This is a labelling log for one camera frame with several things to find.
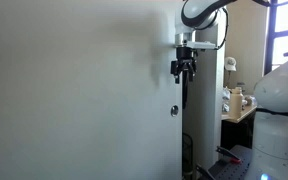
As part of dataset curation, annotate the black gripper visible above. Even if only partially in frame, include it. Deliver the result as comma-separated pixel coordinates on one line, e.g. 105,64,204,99
170,46,198,85

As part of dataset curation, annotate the white sliding closet door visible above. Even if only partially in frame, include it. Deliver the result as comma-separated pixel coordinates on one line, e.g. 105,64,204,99
0,0,184,180

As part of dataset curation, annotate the round metal door pull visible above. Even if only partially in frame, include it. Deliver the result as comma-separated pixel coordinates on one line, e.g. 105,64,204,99
170,105,180,118

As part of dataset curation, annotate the black hanging garment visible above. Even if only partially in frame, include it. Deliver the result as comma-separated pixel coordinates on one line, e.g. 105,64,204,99
182,70,189,110

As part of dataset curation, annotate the white baseball cap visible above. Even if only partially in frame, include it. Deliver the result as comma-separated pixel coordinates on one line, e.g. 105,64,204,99
224,56,237,72

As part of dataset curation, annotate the white crumpled object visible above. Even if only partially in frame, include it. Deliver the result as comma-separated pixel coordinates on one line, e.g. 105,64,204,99
222,87,232,113

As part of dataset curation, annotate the beige water bottle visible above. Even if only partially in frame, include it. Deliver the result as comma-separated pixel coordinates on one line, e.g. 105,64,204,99
229,86,244,120

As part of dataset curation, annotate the small round beige object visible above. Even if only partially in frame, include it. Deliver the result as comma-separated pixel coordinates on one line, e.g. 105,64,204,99
243,94,257,107

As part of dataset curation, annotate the light wooden desk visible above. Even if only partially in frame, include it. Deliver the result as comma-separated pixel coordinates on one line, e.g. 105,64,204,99
221,103,258,124

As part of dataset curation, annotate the black clamp with red grip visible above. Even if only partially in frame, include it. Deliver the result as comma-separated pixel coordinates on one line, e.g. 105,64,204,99
215,145,242,165

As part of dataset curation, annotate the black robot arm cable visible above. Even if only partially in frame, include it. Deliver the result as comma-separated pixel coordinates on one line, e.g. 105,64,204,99
215,7,230,51

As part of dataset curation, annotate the black wire shoe rack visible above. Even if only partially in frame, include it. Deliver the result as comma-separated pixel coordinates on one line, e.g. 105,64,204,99
182,132,195,178

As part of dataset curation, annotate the dark window frame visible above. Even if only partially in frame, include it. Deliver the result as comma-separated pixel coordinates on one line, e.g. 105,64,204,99
263,0,288,76

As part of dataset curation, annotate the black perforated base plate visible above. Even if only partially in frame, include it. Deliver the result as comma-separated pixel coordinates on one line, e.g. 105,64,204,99
196,144,254,180

